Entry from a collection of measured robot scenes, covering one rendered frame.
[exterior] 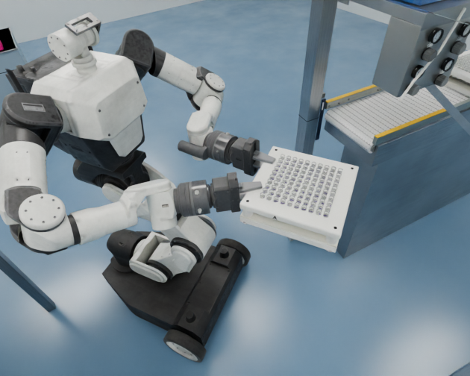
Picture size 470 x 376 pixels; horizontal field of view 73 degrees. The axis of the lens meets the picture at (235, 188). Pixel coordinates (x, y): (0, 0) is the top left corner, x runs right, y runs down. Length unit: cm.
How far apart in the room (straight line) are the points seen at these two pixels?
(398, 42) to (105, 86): 81
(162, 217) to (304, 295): 116
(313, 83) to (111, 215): 88
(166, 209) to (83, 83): 39
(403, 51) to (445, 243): 144
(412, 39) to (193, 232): 92
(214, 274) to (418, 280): 110
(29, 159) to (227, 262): 109
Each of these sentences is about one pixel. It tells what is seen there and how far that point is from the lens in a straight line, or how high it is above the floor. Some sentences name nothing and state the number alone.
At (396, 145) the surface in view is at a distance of 133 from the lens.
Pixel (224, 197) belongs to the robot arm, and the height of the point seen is 104.
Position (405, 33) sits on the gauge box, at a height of 127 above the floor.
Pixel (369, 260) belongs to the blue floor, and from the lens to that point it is 200.
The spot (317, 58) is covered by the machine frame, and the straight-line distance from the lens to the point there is 124.
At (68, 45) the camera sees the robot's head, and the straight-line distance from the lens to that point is 92.
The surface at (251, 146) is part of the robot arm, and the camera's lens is 86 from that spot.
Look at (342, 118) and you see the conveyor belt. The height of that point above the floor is 89.
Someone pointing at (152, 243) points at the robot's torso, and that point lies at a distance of 166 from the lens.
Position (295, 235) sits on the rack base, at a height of 98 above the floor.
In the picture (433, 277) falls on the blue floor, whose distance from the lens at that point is 208.
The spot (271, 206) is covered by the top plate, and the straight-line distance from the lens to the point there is 77.
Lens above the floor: 161
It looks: 46 degrees down
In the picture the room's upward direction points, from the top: 4 degrees counter-clockwise
